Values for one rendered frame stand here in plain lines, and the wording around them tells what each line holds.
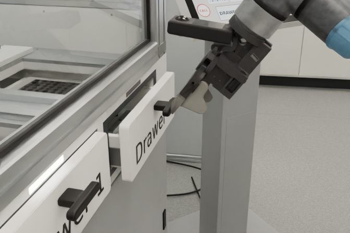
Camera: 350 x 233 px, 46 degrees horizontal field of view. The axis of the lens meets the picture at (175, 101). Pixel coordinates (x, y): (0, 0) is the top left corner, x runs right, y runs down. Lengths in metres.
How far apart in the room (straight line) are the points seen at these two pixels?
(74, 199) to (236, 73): 0.34
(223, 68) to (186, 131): 1.60
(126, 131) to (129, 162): 0.06
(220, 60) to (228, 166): 0.87
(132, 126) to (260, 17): 0.27
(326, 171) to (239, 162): 0.94
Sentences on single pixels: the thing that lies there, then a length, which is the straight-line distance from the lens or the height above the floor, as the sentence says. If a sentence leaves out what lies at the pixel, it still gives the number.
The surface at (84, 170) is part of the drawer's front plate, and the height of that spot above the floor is 0.91.
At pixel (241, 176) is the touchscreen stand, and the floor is 0.36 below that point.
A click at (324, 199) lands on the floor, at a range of 2.19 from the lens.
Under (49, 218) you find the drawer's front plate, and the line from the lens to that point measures 0.54.
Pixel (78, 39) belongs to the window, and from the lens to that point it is 0.62.
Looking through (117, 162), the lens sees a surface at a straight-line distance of 0.73.
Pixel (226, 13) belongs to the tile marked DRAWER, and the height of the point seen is 1.00.
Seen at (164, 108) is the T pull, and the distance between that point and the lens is 0.77.
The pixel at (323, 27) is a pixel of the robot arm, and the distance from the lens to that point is 0.66.
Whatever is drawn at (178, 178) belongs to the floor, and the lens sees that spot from 2.22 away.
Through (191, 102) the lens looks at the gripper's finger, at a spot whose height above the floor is 0.93.
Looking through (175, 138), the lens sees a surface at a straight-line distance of 2.32.
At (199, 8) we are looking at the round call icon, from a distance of 1.16.
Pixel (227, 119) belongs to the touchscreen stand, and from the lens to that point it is 1.43.
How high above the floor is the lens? 1.22
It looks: 23 degrees down
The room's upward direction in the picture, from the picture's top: straight up
